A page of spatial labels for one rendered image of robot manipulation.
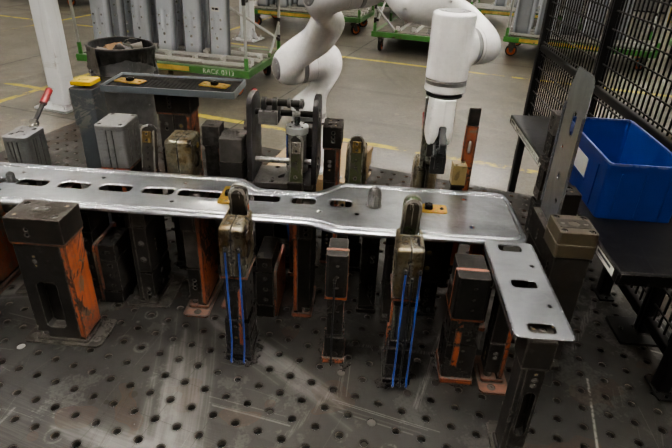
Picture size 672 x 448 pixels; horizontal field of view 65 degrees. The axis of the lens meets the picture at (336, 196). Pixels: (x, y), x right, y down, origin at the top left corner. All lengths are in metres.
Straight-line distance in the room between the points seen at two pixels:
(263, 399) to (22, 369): 0.53
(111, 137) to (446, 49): 0.85
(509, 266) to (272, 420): 0.56
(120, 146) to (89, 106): 0.25
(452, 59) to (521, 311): 0.48
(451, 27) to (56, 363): 1.09
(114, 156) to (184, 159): 0.18
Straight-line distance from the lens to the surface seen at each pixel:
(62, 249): 1.23
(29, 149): 1.58
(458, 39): 1.06
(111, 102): 4.32
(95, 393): 1.26
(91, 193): 1.34
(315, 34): 1.56
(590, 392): 1.33
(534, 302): 1.00
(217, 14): 5.70
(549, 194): 1.27
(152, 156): 1.42
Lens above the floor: 1.58
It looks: 28 degrees down
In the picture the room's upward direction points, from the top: 2 degrees clockwise
